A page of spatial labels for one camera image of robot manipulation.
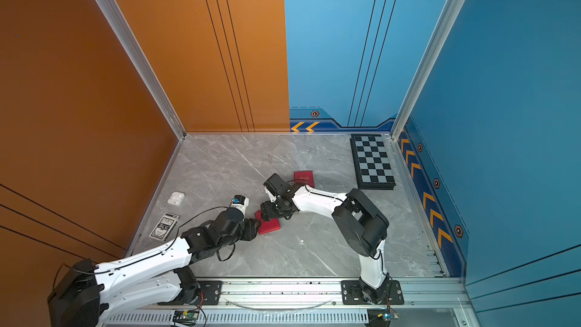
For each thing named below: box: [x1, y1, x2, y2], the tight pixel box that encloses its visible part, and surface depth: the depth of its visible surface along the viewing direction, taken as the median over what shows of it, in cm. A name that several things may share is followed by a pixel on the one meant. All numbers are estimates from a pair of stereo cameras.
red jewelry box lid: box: [293, 170, 315, 189], surface depth 101 cm
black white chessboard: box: [349, 133, 397, 190], surface depth 107 cm
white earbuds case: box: [167, 191, 185, 207], surface depth 98 cm
